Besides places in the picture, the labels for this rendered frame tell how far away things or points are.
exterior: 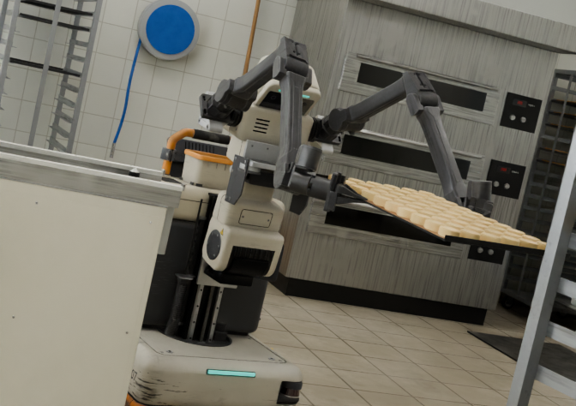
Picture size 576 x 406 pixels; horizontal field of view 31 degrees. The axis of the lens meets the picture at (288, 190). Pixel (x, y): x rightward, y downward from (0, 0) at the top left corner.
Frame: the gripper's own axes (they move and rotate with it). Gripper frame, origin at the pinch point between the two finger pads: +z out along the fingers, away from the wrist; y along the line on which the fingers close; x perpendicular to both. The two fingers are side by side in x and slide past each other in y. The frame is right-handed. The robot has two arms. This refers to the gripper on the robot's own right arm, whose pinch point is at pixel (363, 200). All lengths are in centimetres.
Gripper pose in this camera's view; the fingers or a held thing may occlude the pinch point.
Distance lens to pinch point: 269.5
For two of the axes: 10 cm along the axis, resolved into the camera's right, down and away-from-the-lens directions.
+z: 9.3, 2.6, -2.4
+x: 2.7, -0.5, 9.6
